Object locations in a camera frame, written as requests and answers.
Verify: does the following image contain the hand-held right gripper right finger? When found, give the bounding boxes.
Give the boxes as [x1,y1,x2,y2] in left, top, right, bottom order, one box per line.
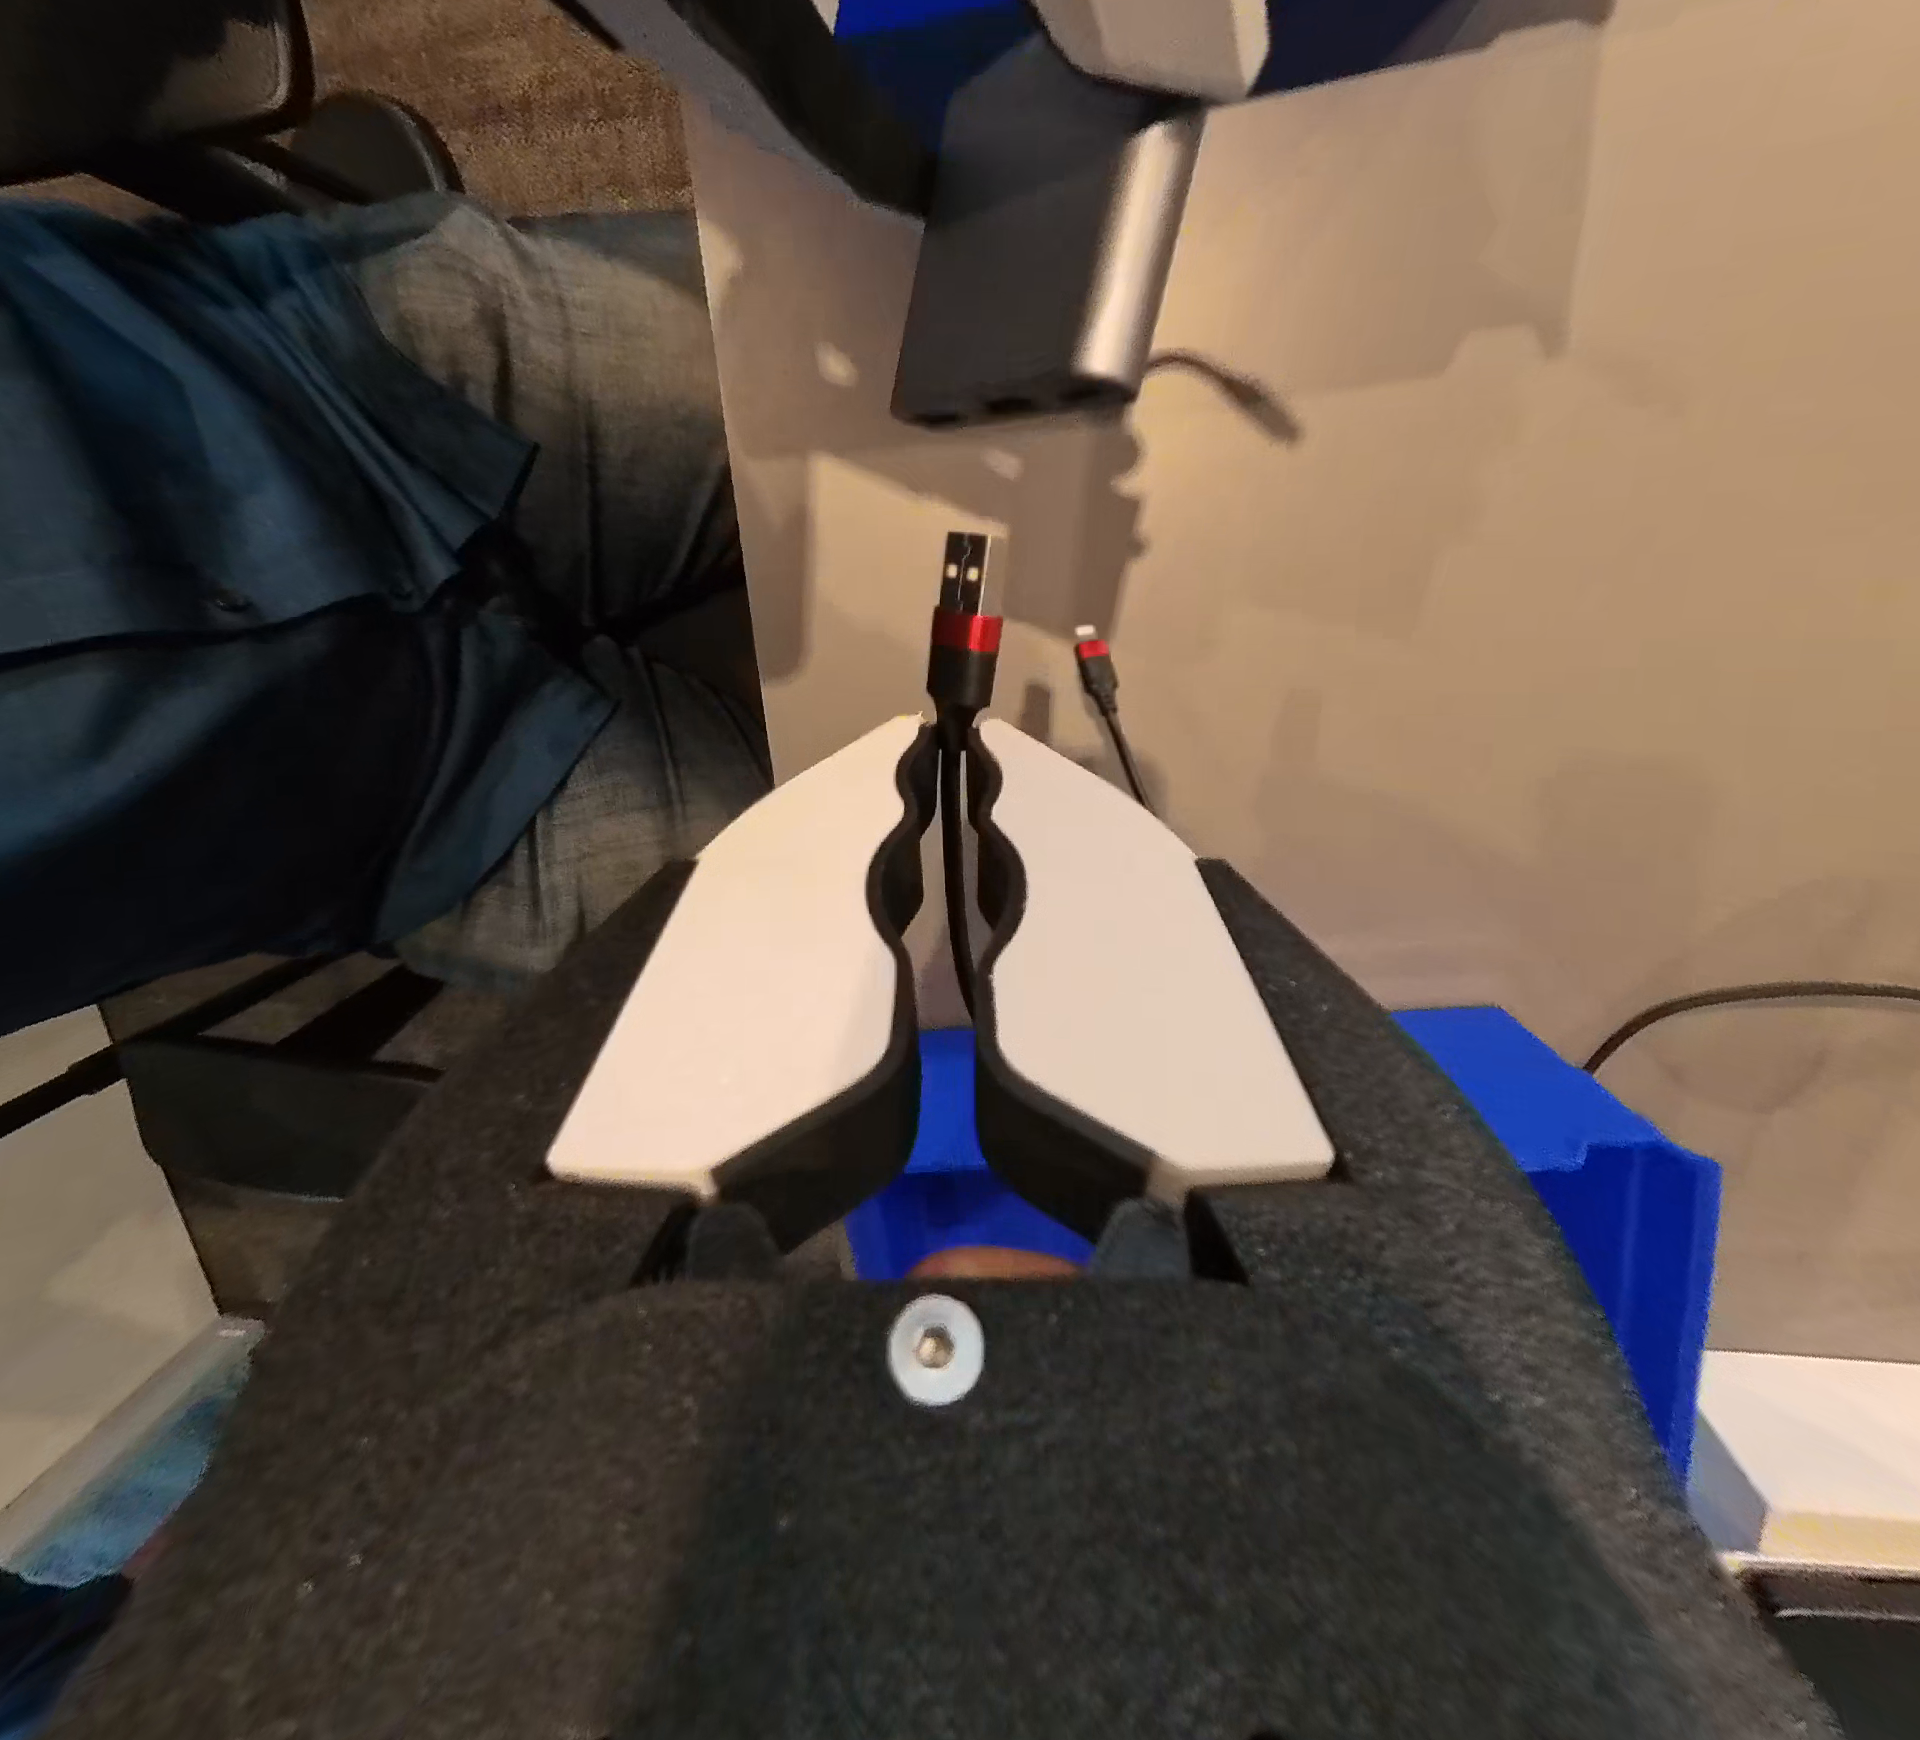
[963,715,1340,1243]

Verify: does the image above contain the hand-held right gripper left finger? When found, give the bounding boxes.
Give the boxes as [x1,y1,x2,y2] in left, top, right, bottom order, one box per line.
[543,713,923,1250]

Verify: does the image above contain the grey usb hub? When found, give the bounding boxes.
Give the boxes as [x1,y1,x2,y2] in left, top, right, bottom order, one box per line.
[888,67,1211,432]

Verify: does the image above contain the black red usb cable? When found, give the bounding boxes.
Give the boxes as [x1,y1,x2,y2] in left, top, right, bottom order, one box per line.
[918,528,1156,1073]

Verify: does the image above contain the person's grey pants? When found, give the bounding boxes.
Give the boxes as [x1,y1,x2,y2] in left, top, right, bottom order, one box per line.
[359,194,774,977]

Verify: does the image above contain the thin black cable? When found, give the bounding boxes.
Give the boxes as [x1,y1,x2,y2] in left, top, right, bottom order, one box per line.
[1581,979,1920,1073]

